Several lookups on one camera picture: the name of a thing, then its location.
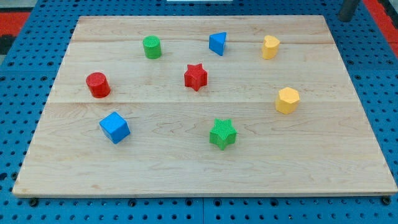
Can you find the wooden board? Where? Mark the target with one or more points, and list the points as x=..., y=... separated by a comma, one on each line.
x=326, y=147

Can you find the grey cylindrical robot tool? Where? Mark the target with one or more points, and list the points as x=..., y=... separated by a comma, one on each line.
x=347, y=10

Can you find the green cylinder block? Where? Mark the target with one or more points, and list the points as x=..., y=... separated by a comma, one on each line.
x=152, y=47

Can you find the blue cube block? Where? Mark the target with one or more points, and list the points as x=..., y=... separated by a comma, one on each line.
x=115, y=127

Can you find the green star block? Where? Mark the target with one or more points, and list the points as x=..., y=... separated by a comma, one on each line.
x=222, y=133

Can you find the red cylinder block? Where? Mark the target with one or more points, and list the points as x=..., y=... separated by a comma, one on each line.
x=98, y=85

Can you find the blue triangular prism block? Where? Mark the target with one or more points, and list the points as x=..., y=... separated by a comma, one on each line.
x=217, y=43

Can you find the red star block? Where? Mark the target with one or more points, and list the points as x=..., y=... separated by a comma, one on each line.
x=195, y=77

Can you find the yellow heart block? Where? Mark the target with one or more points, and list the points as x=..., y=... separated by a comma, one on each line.
x=270, y=47

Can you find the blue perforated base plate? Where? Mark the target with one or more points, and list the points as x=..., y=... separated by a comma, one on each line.
x=30, y=67

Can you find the yellow hexagon block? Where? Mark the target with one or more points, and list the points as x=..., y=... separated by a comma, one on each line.
x=287, y=100

